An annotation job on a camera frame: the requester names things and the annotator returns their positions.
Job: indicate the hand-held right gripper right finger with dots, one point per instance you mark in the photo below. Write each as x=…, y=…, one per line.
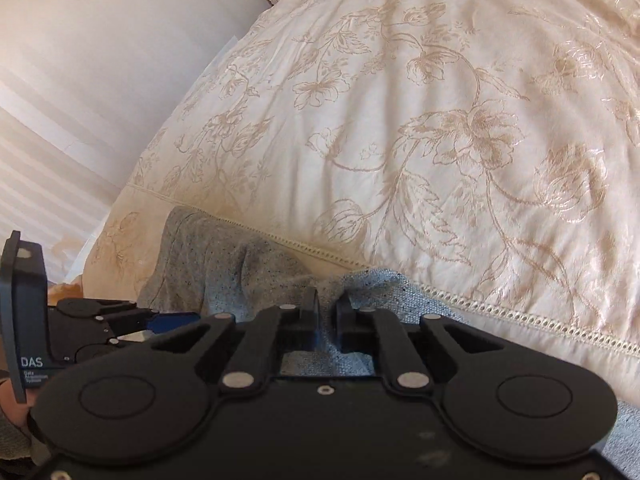
x=344, y=322

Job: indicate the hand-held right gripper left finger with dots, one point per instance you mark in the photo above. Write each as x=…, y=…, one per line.
x=311, y=317

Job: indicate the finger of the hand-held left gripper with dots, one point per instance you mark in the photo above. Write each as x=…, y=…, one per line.
x=95, y=308
x=172, y=321

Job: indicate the grey speckled pants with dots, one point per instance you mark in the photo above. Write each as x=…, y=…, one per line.
x=225, y=265

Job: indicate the person's left hand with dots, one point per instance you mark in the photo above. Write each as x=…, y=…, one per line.
x=12, y=410

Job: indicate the cream floral bedspread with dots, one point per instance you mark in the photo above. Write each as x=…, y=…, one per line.
x=450, y=110

